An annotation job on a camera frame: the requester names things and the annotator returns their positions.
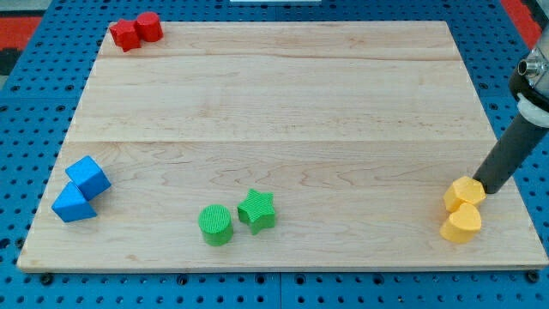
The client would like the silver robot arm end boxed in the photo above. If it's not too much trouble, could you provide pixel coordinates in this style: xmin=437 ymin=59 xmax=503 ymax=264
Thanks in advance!
xmin=509 ymin=27 xmax=548 ymax=128

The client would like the green cylinder block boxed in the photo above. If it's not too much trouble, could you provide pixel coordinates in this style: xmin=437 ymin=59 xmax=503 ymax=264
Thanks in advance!
xmin=198 ymin=204 xmax=233 ymax=246

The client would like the green star block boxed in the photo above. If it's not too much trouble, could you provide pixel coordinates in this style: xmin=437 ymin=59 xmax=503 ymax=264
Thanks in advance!
xmin=237 ymin=189 xmax=276 ymax=235

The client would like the blue cube block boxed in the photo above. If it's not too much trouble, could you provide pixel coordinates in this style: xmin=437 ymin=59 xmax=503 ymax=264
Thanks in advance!
xmin=65 ymin=155 xmax=112 ymax=201

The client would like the yellow heart block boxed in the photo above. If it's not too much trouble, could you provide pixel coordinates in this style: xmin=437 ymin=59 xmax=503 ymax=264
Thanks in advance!
xmin=439 ymin=203 xmax=482 ymax=244

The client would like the yellow hexagon block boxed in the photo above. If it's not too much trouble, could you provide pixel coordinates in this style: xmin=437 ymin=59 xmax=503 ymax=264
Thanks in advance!
xmin=443 ymin=176 xmax=486 ymax=213

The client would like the blue triangle block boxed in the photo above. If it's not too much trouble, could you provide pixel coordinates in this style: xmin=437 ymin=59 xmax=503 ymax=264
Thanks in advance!
xmin=51 ymin=182 xmax=97 ymax=222

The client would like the red star block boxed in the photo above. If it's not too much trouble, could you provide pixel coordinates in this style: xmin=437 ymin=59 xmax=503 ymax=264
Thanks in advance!
xmin=109 ymin=19 xmax=141 ymax=52

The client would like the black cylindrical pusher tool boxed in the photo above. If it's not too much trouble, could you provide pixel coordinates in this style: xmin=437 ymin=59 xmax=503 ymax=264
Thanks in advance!
xmin=473 ymin=113 xmax=548 ymax=194

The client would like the wooden board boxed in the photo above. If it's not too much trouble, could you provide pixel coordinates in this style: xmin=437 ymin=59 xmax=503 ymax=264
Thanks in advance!
xmin=17 ymin=21 xmax=548 ymax=273

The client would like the red cylinder block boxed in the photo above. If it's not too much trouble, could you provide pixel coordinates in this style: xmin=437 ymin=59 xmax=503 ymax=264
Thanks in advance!
xmin=136 ymin=11 xmax=164 ymax=42

